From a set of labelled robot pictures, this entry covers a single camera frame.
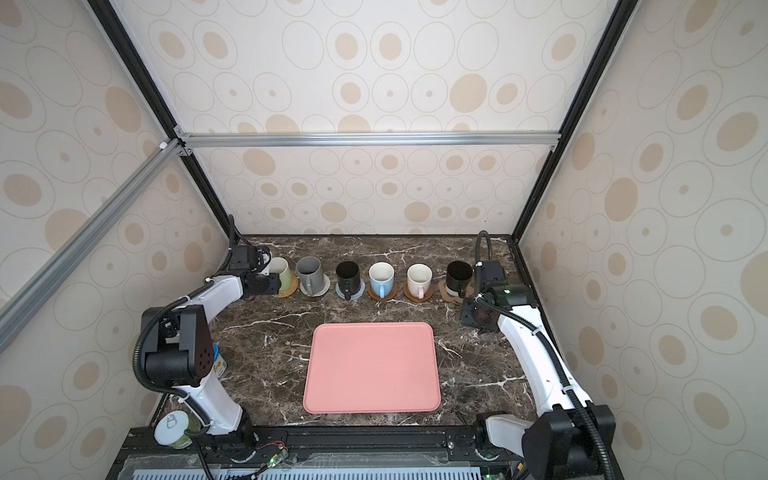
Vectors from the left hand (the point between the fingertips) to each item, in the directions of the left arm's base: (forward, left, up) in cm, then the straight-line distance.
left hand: (279, 274), depth 96 cm
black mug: (-1, -57, +1) cm, 57 cm away
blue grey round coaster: (-3, -23, -8) cm, 25 cm away
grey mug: (-1, -11, +1) cm, 11 cm away
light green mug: (+3, 0, +1) cm, 3 cm away
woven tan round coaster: (0, -2, -9) cm, 9 cm away
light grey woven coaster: (+1, -14, -8) cm, 16 cm away
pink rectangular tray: (-27, -31, -8) cm, 42 cm away
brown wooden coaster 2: (-6, -47, -3) cm, 48 cm away
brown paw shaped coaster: (-3, -57, -10) cm, 58 cm away
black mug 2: (-1, -22, +1) cm, 23 cm away
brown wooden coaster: (-2, -30, -9) cm, 31 cm away
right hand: (-18, -59, +6) cm, 62 cm away
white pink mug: (+1, -46, -3) cm, 46 cm away
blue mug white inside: (+2, -33, -3) cm, 33 cm away
